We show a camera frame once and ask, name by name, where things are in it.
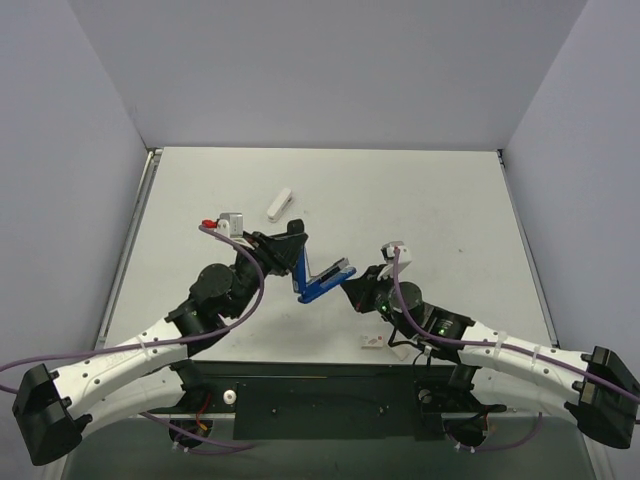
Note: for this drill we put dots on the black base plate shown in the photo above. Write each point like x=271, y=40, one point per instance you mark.
x=319, y=401

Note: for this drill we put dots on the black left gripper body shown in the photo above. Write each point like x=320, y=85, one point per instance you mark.
x=273, y=249

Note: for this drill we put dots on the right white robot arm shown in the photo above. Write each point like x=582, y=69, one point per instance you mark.
x=594, y=390

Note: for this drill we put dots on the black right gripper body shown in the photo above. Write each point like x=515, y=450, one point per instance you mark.
x=370, y=288

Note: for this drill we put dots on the blue and black stapler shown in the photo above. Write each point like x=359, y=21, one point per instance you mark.
x=310, y=287

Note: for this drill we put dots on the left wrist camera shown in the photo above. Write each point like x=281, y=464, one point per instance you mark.
x=229, y=225

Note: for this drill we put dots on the white stapler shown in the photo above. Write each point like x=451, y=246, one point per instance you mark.
x=279, y=205

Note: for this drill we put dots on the aluminium frame rail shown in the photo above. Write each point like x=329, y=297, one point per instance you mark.
x=143, y=191

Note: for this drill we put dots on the small staple box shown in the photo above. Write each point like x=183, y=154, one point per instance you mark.
x=372, y=342

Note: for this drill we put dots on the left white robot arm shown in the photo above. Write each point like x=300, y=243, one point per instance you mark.
x=56, y=408

